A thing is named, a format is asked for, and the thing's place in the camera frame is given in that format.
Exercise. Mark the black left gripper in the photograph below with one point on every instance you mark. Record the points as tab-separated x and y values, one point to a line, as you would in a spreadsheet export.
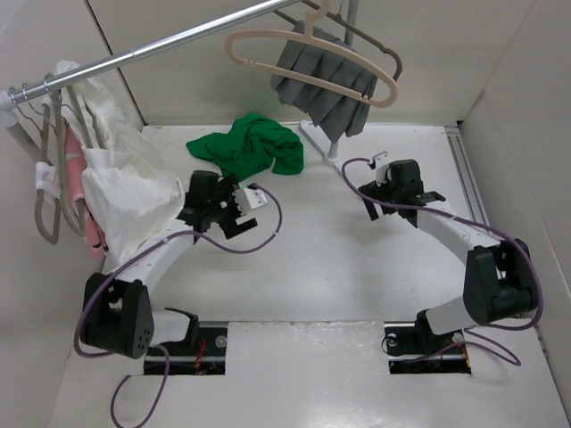
225	190

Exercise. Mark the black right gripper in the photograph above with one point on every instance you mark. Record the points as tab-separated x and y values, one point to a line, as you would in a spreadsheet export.
374	189

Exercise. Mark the green t shirt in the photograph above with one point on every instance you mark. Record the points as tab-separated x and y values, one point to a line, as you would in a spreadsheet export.
254	144

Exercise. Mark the beige wooden hanger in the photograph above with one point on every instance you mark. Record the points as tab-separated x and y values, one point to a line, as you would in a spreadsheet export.
306	36

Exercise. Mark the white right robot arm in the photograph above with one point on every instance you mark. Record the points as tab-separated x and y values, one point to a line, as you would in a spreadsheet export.
498	280

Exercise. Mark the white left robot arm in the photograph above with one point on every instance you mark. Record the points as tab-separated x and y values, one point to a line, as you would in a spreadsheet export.
118	317

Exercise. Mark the grey plastic hanger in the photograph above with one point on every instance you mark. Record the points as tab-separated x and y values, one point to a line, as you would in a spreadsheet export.
351	30

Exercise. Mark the grey hanger outer left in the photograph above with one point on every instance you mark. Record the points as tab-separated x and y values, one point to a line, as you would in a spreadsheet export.
46	179

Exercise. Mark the white rack stand base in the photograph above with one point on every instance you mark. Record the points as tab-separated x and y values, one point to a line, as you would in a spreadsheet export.
318	139

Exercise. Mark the white hanging garment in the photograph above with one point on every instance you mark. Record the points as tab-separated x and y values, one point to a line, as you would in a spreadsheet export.
128	190

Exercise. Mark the grey pleated skirt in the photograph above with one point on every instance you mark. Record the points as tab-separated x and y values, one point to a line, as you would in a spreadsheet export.
337	115

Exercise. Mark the pink hanging garment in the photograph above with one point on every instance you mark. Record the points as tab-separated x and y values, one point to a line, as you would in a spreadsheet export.
75	163

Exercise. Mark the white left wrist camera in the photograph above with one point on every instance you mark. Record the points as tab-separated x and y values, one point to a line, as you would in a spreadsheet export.
249	199

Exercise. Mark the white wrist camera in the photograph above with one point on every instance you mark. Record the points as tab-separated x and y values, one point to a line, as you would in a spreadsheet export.
380	163
249	199

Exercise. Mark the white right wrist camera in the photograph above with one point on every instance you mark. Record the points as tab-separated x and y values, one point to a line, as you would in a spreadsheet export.
380	163

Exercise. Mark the aluminium side rail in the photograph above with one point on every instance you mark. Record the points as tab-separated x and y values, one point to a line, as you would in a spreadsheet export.
466	176

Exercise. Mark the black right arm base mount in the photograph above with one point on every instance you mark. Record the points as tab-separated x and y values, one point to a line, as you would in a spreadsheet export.
412	348

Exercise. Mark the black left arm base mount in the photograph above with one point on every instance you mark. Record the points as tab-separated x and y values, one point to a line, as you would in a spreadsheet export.
196	343

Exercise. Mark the silver clothes rail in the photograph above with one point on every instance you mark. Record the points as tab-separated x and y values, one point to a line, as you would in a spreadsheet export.
12	98

